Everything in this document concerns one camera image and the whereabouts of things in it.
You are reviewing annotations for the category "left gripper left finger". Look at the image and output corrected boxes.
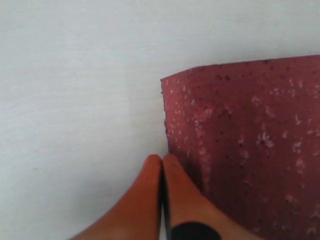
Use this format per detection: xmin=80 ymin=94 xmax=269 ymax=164
xmin=73 ymin=154 xmax=162 ymax=240

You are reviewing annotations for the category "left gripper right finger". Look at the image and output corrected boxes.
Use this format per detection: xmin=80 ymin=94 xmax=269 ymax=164
xmin=162 ymin=154 xmax=254 ymax=240

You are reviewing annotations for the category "red brick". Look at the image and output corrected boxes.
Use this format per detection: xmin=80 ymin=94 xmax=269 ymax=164
xmin=161 ymin=55 xmax=320 ymax=240

